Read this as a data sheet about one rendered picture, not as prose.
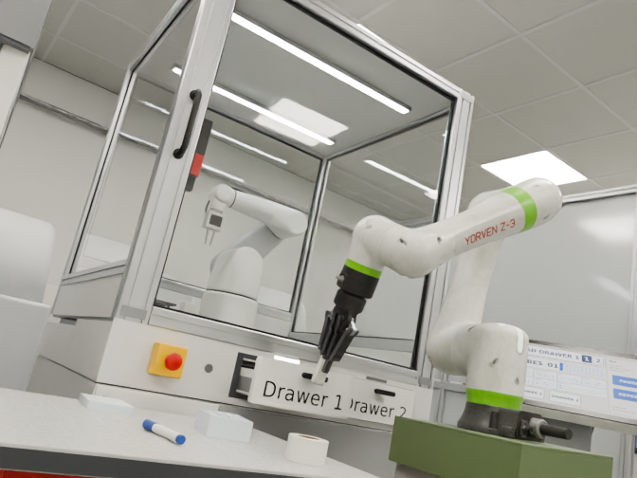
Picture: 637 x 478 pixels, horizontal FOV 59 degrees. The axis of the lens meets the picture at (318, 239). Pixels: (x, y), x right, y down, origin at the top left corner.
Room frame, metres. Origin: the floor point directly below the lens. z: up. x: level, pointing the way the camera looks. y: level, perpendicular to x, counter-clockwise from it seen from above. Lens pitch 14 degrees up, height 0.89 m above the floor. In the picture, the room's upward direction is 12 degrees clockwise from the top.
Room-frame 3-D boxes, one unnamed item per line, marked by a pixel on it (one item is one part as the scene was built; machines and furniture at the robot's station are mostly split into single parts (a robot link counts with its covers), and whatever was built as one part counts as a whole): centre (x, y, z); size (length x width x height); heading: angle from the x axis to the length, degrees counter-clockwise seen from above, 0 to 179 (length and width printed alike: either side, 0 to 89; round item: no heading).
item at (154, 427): (0.98, 0.19, 0.77); 0.14 x 0.02 x 0.02; 37
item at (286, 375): (1.46, -0.04, 0.87); 0.29 x 0.02 x 0.11; 121
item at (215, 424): (1.17, 0.11, 0.78); 0.12 x 0.08 x 0.04; 19
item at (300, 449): (1.03, -0.05, 0.78); 0.07 x 0.07 x 0.04
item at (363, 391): (1.72, -0.26, 0.87); 0.29 x 0.02 x 0.11; 121
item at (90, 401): (1.22, 0.36, 0.77); 0.13 x 0.09 x 0.02; 27
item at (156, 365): (1.37, 0.29, 0.88); 0.07 x 0.05 x 0.07; 121
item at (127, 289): (1.99, 0.23, 1.47); 1.02 x 0.95 x 1.04; 121
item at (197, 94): (1.32, 0.37, 1.45); 0.05 x 0.03 x 0.19; 31
